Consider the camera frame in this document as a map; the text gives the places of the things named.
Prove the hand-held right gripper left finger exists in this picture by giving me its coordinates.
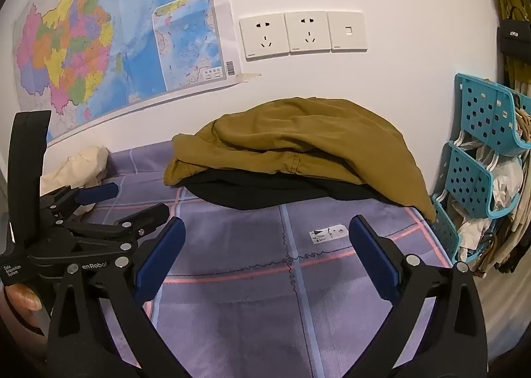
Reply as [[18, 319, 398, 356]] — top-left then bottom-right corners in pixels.
[[45, 216, 186, 378]]

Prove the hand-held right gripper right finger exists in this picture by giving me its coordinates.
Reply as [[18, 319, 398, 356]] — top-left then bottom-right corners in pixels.
[[348, 214, 488, 378]]

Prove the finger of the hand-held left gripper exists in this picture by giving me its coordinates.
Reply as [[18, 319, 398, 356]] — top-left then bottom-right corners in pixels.
[[66, 203, 171, 247], [39, 182, 119, 222]]

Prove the black garment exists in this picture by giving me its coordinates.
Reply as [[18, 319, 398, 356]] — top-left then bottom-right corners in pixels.
[[183, 171, 399, 210]]

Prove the mustard garment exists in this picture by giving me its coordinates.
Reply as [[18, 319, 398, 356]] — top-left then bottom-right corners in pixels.
[[164, 98, 436, 223]]

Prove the person's left hand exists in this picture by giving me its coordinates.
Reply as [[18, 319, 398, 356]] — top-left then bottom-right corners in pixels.
[[3, 283, 52, 358]]

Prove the cream garment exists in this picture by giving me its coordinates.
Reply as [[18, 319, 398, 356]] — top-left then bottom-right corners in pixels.
[[40, 146, 111, 213]]

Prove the white sheet tag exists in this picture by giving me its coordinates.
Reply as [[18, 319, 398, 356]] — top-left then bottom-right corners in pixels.
[[309, 224, 348, 244]]

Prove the purple plaid bed sheet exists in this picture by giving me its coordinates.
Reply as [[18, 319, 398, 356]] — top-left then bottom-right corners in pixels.
[[39, 142, 457, 378]]

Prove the beige hanging cloth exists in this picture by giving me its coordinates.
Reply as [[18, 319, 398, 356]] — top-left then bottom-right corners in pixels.
[[481, 204, 531, 275]]

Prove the white crumpled plastic bag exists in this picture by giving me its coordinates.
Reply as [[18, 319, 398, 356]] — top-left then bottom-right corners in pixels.
[[477, 150, 524, 213]]

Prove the blue plastic storage rack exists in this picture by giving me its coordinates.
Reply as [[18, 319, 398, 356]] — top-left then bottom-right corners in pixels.
[[431, 73, 531, 263]]

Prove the black handbag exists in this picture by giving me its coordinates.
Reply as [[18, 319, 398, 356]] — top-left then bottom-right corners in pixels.
[[497, 7, 531, 57]]

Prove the colourful wall map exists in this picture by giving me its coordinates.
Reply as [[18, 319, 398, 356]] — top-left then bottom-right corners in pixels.
[[12, 0, 243, 142]]

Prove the white wall plate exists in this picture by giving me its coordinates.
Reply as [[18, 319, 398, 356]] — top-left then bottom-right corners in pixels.
[[326, 11, 368, 51]]

